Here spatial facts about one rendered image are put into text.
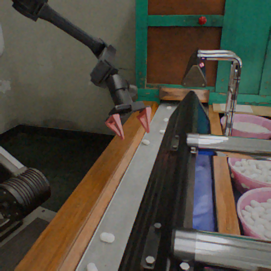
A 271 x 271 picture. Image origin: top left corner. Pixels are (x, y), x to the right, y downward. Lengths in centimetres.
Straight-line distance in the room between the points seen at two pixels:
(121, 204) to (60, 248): 23
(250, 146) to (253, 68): 142
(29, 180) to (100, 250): 34
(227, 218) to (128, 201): 28
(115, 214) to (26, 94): 262
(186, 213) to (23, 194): 70
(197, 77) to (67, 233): 59
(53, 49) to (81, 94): 53
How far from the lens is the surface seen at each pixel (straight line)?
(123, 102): 82
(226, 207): 79
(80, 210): 76
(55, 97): 304
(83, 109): 291
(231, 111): 114
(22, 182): 87
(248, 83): 171
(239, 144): 29
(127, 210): 78
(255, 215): 83
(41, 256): 66
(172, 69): 168
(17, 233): 119
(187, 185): 23
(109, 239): 68
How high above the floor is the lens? 123
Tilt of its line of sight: 24 degrees down
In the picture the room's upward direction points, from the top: straight up
